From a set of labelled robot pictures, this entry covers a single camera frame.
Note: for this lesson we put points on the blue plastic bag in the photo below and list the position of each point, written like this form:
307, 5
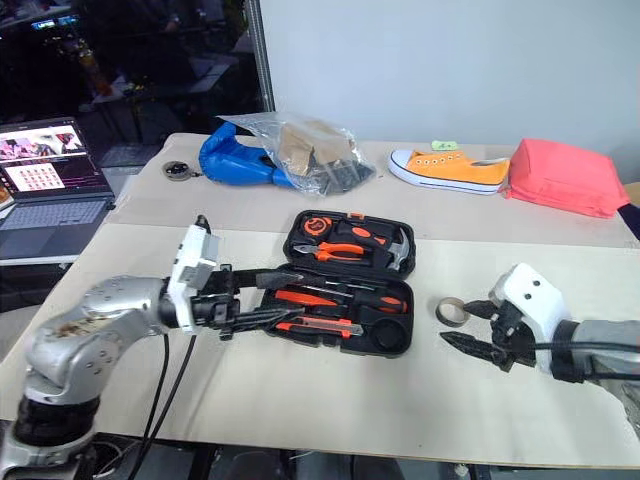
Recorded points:
230, 164

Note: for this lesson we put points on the green sticky note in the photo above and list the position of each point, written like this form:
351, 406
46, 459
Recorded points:
444, 145

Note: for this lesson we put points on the black tool case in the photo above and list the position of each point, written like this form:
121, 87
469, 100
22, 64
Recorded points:
395, 340

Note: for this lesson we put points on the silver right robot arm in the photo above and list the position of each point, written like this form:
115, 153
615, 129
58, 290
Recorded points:
605, 345

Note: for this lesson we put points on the open laptop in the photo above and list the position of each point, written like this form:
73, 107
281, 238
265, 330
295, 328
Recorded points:
47, 200

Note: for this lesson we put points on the long flathead screwdriver black orange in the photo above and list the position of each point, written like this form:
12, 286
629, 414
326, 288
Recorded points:
345, 284

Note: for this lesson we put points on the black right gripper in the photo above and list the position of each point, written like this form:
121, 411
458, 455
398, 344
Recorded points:
512, 340

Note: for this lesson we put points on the small orange screwdriver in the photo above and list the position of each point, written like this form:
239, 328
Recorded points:
305, 297

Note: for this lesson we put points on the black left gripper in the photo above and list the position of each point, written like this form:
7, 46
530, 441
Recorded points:
220, 305

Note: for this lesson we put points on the dark chair back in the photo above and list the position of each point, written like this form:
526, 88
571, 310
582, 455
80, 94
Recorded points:
631, 220

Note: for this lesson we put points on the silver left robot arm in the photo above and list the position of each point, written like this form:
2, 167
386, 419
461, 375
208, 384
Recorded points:
90, 330

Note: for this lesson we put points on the orange canvas sneaker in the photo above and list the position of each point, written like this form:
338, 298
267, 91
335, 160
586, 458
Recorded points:
445, 170

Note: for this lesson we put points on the orange black utility knife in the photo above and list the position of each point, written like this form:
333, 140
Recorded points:
320, 326

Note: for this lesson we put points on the orange black tape measure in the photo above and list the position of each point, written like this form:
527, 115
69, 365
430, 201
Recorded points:
316, 225

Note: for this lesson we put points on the aluminium frame post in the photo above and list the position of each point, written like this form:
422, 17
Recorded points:
263, 55

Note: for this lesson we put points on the clear plastic bag with contents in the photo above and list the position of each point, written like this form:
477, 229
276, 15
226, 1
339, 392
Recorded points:
315, 155

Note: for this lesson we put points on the red fabric bag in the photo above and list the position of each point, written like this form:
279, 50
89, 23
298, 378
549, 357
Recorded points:
562, 177

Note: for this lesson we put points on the small round metal tin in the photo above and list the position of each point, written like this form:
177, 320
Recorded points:
175, 169

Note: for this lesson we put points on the grey tape roll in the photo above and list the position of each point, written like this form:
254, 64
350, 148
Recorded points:
441, 316

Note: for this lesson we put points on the claw hammer black orange grip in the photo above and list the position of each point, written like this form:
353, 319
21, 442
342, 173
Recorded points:
370, 234

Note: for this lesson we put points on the dark rounded shape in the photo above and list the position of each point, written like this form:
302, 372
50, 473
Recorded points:
260, 465
375, 467

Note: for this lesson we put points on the short phillips screwdriver black orange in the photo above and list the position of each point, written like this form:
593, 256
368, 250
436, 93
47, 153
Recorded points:
380, 302

